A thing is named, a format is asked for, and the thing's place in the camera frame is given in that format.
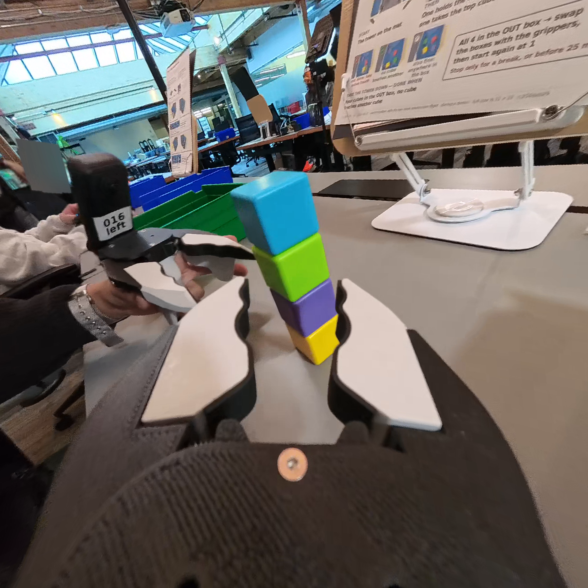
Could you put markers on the black swivel chair base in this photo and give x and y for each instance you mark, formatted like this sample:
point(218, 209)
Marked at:
point(69, 406)

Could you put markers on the wooden stand board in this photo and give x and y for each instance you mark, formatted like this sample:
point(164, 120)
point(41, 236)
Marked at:
point(340, 133)

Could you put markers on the green plastic bin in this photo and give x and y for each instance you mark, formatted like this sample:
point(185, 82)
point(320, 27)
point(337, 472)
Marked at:
point(202, 211)

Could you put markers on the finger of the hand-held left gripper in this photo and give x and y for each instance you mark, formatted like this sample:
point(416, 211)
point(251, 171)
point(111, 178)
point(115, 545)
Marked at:
point(160, 287)
point(216, 241)

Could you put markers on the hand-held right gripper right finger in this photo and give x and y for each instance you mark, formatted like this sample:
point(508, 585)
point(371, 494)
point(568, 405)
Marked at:
point(383, 367)

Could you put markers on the purple cube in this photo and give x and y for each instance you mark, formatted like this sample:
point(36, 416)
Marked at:
point(312, 307)

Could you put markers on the light blue cube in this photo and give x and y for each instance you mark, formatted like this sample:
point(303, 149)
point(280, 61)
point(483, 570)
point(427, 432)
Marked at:
point(280, 211)

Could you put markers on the person's left forearm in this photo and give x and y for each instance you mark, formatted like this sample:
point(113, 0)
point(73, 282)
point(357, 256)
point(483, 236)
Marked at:
point(36, 335)

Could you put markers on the yellow cube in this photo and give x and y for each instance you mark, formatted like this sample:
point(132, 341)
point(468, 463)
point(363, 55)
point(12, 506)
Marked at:
point(321, 342)

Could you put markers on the blue plastic bin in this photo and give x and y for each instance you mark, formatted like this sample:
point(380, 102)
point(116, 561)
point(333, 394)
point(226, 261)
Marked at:
point(183, 183)

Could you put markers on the background instruction board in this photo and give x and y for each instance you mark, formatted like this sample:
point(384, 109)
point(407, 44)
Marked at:
point(179, 115)

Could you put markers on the grey desk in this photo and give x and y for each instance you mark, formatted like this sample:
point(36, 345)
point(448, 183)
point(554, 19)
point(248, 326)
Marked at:
point(482, 321)

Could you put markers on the black pole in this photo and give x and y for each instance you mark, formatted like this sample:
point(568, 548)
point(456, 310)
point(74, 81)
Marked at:
point(142, 50)

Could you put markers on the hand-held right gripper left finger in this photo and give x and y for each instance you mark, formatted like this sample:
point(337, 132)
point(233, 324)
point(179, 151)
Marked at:
point(202, 367)

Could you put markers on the lime green cube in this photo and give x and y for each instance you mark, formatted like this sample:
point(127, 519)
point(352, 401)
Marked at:
point(298, 266)

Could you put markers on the ceiling projector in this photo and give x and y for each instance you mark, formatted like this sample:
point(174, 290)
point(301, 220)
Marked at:
point(177, 18)

